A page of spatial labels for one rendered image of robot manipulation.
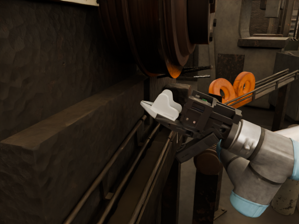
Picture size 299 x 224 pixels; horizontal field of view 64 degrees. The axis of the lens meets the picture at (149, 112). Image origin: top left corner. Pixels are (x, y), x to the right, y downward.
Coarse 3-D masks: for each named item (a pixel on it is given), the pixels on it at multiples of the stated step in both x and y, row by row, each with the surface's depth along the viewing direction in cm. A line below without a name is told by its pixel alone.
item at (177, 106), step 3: (165, 90) 54; (168, 90) 54; (165, 93) 55; (168, 93) 54; (171, 93) 54; (168, 96) 55; (171, 96) 54; (171, 99) 55; (144, 102) 55; (147, 102) 56; (150, 102) 56; (171, 102) 55; (174, 102) 55; (150, 105) 55; (171, 105) 55; (174, 105) 55; (177, 105) 55; (180, 105) 55; (177, 108) 55; (180, 108) 55; (180, 111) 55
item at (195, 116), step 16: (192, 96) 50; (208, 96) 53; (192, 112) 49; (208, 112) 48; (224, 112) 50; (240, 112) 50; (192, 128) 50; (208, 128) 51; (224, 128) 52; (224, 144) 49
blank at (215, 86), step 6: (222, 78) 120; (210, 84) 118; (216, 84) 117; (222, 84) 119; (228, 84) 121; (210, 90) 116; (216, 90) 116; (228, 90) 120; (228, 96) 120; (234, 96) 122; (222, 102) 116
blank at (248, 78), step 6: (246, 72) 123; (240, 78) 121; (246, 78) 123; (252, 78) 126; (234, 84) 122; (240, 84) 121; (246, 84) 129; (252, 84) 128; (234, 90) 123; (240, 90) 123; (246, 90) 128
